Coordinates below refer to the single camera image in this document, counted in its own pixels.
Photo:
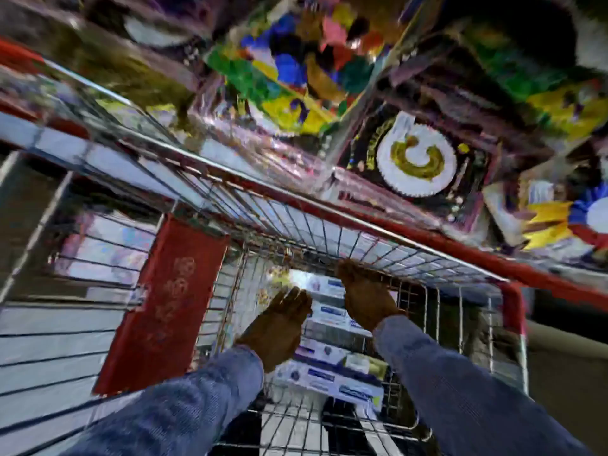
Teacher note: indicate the person's right hand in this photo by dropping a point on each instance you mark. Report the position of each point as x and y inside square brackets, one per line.
[368, 299]

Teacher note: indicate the yellow and blue packet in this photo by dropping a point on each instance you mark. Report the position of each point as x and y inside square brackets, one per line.
[555, 216]

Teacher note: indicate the person's right forearm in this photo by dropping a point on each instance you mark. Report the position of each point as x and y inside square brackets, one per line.
[456, 394]

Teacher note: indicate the person's left hand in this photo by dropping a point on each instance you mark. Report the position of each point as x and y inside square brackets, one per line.
[278, 330]

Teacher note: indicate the red cart seat flap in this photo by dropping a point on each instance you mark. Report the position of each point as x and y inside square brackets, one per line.
[166, 299]

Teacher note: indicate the green and yellow packets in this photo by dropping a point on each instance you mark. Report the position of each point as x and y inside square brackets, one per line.
[546, 90]

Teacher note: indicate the person's left forearm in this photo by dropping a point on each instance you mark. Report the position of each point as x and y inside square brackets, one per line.
[190, 403]

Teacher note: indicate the person's left fingers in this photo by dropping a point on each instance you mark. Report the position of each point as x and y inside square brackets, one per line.
[293, 301]

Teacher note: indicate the person's right fingers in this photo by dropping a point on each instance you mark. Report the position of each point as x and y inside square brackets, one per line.
[354, 275]

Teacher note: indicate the pile of colourful packets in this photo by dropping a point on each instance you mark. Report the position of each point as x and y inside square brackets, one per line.
[294, 66]

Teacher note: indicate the black pack with white circle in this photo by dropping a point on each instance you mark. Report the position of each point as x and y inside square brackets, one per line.
[418, 156]

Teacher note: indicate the white and blue box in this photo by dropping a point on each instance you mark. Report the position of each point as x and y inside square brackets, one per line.
[327, 351]
[327, 382]
[323, 283]
[332, 315]

